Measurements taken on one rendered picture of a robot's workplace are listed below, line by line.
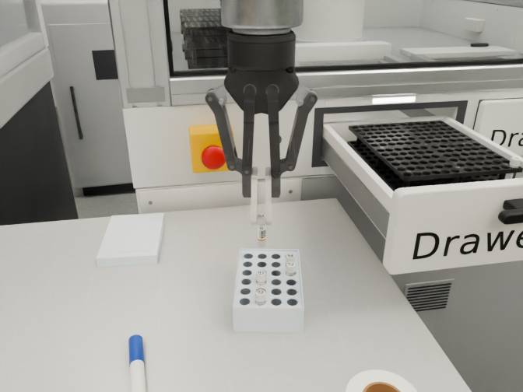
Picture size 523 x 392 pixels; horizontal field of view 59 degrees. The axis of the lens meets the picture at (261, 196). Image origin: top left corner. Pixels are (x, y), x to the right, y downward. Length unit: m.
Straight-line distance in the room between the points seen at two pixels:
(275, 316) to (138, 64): 0.44
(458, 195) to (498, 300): 0.72
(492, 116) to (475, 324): 0.55
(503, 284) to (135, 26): 0.97
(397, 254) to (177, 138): 0.42
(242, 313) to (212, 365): 0.07
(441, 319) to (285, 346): 0.70
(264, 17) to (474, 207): 0.32
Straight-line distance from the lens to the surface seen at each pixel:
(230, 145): 0.55
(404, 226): 0.55
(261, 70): 0.50
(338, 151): 0.77
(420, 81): 0.89
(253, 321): 0.56
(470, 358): 1.36
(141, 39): 0.77
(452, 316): 1.23
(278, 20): 0.49
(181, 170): 0.82
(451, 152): 0.76
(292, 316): 0.56
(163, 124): 0.79
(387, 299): 0.64
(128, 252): 0.71
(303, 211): 0.82
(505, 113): 0.98
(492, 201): 0.60
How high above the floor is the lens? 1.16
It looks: 27 degrees down
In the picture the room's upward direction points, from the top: straight up
